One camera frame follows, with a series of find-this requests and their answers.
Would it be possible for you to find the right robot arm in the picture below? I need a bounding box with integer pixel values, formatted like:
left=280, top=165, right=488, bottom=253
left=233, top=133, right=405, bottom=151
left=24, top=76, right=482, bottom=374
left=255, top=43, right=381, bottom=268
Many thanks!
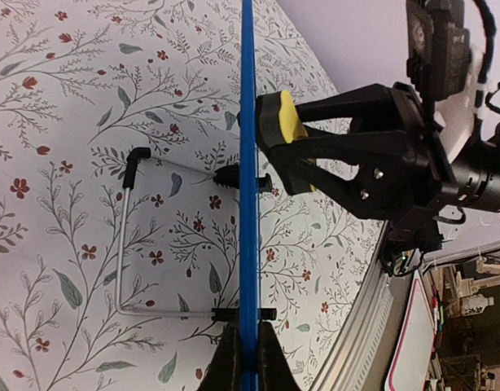
left=256, top=1, right=500, bottom=251

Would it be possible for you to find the metal wire whiteboard stand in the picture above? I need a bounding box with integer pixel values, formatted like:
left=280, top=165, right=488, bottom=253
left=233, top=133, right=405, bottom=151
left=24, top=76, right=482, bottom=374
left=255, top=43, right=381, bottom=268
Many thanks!
left=116, top=146, right=243, bottom=321

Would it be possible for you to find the pink edged background board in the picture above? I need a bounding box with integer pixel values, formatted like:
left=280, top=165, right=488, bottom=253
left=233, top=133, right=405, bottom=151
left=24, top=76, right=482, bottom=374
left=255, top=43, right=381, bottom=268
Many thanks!
left=384, top=272, right=435, bottom=391

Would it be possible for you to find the yellow whiteboard eraser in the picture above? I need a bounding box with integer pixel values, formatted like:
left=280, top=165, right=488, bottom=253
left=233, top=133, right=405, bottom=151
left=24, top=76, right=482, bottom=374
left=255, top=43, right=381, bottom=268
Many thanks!
left=256, top=90, right=316, bottom=196

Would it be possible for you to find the blue framed whiteboard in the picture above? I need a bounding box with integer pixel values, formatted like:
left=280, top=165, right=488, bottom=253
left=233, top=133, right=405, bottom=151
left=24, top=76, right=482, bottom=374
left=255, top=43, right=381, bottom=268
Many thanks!
left=239, top=1, right=259, bottom=390

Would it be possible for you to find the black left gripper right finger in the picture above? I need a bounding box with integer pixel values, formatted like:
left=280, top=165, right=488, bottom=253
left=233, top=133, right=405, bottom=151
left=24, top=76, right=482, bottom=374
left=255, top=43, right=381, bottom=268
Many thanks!
left=257, top=322, right=300, bottom=391

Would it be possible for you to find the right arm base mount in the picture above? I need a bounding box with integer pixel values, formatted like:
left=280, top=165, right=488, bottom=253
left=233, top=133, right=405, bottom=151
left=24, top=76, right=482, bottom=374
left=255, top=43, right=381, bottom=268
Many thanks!
left=379, top=241, right=424, bottom=278

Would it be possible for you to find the aluminium front rail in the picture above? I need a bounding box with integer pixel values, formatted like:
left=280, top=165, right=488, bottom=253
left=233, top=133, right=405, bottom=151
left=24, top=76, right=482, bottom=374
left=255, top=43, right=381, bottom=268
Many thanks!
left=313, top=244, right=500, bottom=391

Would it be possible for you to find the black whiteboard foot clip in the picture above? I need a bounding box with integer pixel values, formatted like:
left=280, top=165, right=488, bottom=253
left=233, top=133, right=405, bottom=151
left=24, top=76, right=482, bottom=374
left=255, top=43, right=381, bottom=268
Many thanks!
left=213, top=164, right=273, bottom=194
left=211, top=308, right=278, bottom=323

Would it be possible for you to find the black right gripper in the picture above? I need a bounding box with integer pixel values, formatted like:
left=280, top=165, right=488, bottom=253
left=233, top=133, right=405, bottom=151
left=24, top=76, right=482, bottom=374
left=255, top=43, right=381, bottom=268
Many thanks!
left=270, top=82, right=458, bottom=244

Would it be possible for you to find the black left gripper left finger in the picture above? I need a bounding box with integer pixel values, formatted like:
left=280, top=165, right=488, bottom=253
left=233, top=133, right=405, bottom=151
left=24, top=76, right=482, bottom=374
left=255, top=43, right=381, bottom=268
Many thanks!
left=197, top=323, right=243, bottom=391

